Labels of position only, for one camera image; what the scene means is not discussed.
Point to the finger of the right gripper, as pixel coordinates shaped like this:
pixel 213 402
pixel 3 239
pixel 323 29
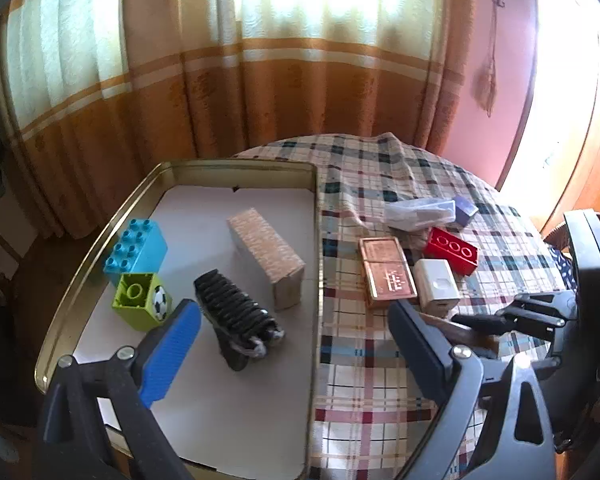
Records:
pixel 486 324

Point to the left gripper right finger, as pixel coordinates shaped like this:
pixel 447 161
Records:
pixel 426 351

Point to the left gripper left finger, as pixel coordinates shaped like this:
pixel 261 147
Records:
pixel 161 353

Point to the brown wooden block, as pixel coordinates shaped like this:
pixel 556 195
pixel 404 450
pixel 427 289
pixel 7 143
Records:
pixel 483 345

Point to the green soccer toy brick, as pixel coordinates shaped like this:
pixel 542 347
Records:
pixel 142 300

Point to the white power adapter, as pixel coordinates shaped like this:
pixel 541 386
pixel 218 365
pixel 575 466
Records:
pixel 437 290

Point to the red toy brick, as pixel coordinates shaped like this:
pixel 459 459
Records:
pixel 461 256

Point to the black ribbed hair clip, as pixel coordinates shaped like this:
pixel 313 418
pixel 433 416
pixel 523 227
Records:
pixel 245 331

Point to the copper metallic box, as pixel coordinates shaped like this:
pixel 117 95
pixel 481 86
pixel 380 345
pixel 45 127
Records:
pixel 387 275

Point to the cyan toy brick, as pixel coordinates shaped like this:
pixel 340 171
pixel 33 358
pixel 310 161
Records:
pixel 140 249

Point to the purple cube block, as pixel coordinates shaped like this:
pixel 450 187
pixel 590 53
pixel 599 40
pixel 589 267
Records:
pixel 465 210

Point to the white card box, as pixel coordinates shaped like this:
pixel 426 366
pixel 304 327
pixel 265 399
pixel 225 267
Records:
pixel 275 263

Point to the blue feather pattern cushion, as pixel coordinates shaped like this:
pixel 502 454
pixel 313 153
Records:
pixel 565 268

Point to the plaid tablecloth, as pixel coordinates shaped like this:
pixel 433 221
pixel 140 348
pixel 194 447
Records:
pixel 369 413

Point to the gold metal tin box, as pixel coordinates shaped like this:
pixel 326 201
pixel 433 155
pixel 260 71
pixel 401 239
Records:
pixel 71 442

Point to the orange cream curtain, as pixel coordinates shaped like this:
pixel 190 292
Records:
pixel 96 93

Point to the hanging wall tassel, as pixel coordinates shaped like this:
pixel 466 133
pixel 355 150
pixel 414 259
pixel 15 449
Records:
pixel 487 82

